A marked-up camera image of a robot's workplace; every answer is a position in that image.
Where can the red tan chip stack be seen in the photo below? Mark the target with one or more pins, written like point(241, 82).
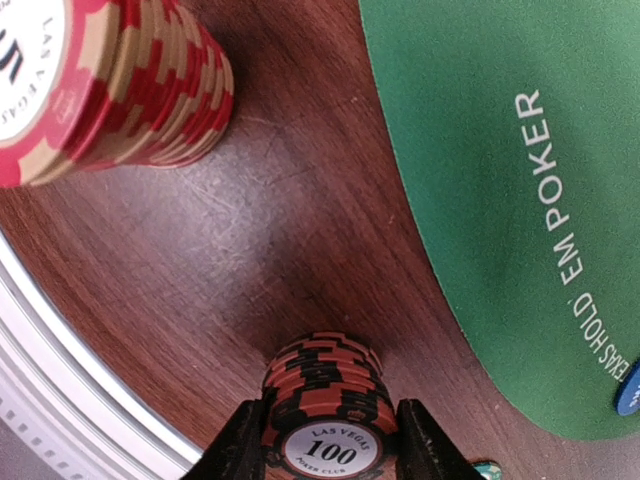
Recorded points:
point(92, 85)

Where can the aluminium front rail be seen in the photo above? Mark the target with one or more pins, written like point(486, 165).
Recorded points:
point(63, 401)

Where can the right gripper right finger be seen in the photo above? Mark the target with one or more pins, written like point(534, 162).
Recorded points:
point(425, 451)

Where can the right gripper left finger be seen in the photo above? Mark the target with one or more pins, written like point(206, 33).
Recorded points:
point(236, 452)

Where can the round green poker mat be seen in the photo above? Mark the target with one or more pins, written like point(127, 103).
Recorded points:
point(515, 128)

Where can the green 20 chip stack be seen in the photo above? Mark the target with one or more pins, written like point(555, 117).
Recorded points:
point(489, 470)

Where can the blue small blind button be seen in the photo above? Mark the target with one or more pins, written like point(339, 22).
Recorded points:
point(628, 396)

